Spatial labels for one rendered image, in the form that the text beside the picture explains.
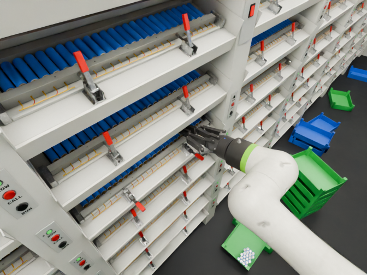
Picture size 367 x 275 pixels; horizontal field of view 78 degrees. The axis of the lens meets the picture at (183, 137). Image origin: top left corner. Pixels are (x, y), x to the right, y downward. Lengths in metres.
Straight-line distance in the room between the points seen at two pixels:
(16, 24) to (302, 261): 0.64
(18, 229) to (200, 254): 1.25
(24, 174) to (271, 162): 0.53
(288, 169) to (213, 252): 1.13
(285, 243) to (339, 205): 1.57
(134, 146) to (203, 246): 1.16
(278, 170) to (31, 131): 0.53
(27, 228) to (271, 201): 0.52
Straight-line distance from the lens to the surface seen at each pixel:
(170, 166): 0.82
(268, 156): 0.64
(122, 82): 0.51
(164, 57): 0.58
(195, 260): 1.64
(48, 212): 0.58
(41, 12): 0.39
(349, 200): 2.20
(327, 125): 2.73
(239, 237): 1.68
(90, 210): 0.74
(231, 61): 0.77
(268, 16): 0.92
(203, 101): 0.76
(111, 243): 0.93
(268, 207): 0.56
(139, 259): 1.29
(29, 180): 0.50
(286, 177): 0.62
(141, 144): 0.63
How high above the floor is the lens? 1.58
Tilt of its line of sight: 46 degrees down
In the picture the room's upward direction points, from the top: straight up
